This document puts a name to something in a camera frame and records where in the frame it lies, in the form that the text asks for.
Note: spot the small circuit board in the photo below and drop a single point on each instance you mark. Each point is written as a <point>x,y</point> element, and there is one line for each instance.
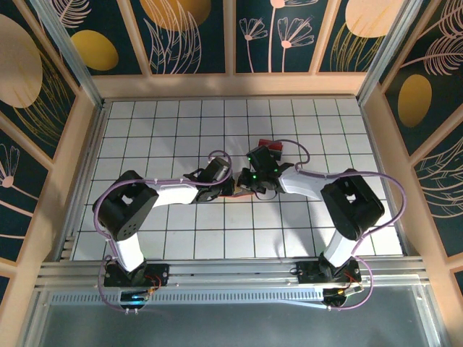
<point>134,298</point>

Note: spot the wall panel beige disc stalks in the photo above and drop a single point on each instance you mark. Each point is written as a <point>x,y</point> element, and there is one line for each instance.
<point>340,21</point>

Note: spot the orange card holder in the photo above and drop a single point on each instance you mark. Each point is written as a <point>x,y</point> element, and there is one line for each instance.
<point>235,196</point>

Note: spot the dark left wall picture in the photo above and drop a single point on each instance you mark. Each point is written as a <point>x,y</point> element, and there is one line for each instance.
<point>21,61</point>

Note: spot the wall panel leaf yellow oval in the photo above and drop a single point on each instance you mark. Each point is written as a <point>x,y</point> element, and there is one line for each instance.
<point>445,97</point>

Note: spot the aluminium frame post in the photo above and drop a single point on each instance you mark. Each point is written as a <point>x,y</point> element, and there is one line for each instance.
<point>68,58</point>
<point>390,50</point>

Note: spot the red and black card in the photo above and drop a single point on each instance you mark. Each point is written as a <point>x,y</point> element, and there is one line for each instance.
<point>271,143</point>

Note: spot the wall panel single pink flower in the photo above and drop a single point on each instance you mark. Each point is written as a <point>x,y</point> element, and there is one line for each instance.
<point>14,202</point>

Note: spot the aluminium table edge rail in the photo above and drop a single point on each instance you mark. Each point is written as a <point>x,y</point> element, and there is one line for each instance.
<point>87,173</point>
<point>383,173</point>

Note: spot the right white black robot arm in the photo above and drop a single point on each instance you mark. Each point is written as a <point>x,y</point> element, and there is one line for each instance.
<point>307,182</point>

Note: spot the wall panel with yellow oval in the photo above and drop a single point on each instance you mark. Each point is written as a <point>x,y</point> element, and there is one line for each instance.
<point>108,21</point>

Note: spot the dark plain wall panel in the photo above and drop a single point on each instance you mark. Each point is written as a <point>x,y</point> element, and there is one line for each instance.
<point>4,285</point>
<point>457,283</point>

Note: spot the grey metal plate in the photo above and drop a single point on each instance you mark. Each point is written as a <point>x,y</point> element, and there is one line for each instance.
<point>231,325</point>

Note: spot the wall panel pink leaf outlines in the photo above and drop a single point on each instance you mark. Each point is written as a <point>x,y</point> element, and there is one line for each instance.
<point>445,188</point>

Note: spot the wall panel disc and leaves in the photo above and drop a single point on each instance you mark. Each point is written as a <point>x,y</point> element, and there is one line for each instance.
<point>210,43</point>

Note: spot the wall panel with pink flowers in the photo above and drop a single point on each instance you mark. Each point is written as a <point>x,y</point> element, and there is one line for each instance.
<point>307,54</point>

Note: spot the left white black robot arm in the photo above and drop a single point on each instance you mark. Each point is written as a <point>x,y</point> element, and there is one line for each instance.
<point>170,193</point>

